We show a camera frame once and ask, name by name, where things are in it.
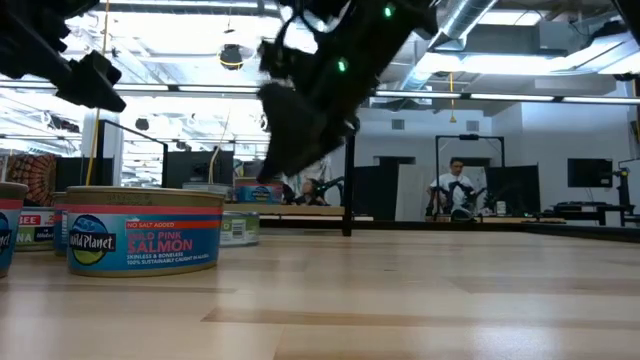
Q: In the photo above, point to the wooden shelf board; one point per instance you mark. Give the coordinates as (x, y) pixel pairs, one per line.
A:
(310, 210)

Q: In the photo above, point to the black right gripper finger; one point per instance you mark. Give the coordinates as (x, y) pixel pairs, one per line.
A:
(325, 132)
(282, 130)

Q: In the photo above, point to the black background desk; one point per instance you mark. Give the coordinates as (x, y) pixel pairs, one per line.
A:
(580, 207)

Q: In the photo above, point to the black background robot arm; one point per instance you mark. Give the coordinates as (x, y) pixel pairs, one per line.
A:
(334, 186)

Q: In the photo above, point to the black background stand frame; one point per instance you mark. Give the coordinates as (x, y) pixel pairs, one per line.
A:
(470, 136)

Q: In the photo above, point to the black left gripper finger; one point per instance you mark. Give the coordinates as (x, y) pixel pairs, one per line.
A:
(75, 7)
(95, 82)

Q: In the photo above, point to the black background robot arms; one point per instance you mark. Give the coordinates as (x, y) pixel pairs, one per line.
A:
(431, 202)

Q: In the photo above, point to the grey wall vent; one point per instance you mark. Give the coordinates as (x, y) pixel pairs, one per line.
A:
(472, 125)
(397, 124)

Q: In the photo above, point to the black partition panel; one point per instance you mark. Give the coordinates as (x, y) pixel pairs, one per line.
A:
(375, 195)
(515, 185)

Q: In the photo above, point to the black metal shelf frame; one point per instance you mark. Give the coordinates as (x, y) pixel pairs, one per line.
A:
(350, 200)

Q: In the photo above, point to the person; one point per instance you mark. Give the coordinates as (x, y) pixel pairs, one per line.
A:
(311, 192)
(452, 182)

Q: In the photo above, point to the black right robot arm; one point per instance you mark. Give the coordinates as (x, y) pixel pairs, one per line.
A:
(410, 15)

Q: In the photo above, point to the Wild Planet pink salmon can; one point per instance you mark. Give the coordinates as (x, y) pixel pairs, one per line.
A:
(61, 230)
(260, 194)
(10, 235)
(150, 240)

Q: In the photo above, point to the black camera tripod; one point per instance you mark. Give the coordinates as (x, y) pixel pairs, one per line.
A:
(623, 190)

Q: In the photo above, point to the patterned red tapestry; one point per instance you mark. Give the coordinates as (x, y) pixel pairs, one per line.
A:
(35, 175)

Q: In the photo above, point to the yellow pendant lamp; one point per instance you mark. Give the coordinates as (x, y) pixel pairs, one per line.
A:
(452, 119)

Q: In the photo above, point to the black wall monitor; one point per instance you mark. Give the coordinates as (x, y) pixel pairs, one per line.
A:
(590, 172)

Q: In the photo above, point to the Bumble Bee light tuna can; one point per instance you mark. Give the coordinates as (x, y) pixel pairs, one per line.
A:
(207, 185)
(240, 230)
(35, 227)

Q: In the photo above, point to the black ceiling dome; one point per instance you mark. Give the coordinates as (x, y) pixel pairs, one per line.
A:
(231, 56)

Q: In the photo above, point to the long strip light bar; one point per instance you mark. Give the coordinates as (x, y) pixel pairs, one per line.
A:
(575, 99)

